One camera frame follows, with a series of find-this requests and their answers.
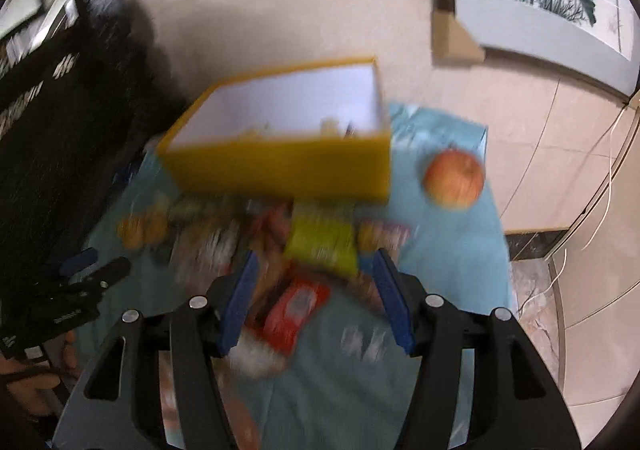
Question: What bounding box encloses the white cable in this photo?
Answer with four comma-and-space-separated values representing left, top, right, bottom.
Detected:
514, 105, 637, 311

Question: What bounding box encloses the red yellow apple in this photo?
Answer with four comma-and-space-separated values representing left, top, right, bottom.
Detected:
422, 148, 485, 211

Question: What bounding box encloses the framed lotus painting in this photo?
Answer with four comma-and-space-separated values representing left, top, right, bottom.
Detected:
434, 0, 639, 99

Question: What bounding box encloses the yellow cardboard box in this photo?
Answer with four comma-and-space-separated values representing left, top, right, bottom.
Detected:
156, 57, 392, 202

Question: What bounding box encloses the person left hand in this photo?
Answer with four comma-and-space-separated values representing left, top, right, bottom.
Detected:
1, 331, 81, 416

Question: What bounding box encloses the red chocolate wafer pack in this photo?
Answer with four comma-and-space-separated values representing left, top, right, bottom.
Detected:
246, 275, 331, 356

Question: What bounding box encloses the yellow green snack bag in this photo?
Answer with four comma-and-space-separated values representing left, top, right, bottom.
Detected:
284, 202, 359, 279

